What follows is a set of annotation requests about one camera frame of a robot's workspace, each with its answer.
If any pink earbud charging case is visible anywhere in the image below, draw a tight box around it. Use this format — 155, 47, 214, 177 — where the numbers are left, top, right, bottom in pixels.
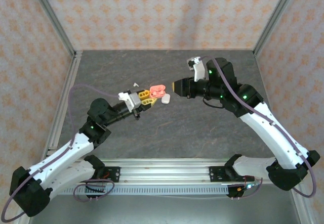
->
149, 84, 167, 99

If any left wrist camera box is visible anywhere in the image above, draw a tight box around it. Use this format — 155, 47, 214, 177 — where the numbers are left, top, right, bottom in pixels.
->
118, 91, 141, 113

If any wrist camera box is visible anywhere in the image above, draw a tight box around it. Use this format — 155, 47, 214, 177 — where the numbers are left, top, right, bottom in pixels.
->
186, 56, 206, 82
118, 91, 141, 113

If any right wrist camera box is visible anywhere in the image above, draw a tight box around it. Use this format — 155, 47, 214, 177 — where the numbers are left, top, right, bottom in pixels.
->
186, 56, 206, 82

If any aluminium table edge rail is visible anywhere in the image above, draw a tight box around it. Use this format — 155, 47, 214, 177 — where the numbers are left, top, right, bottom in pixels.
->
42, 51, 83, 163

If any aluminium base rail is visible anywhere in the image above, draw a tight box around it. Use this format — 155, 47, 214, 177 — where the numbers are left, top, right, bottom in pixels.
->
75, 158, 276, 184

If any slotted grey cable duct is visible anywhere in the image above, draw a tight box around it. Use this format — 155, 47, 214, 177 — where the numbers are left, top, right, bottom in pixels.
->
60, 185, 230, 196

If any aluminium frame post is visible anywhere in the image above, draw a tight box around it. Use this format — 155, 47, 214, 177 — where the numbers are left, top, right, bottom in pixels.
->
253, 0, 302, 55
27, 0, 76, 57
291, 191, 314, 224

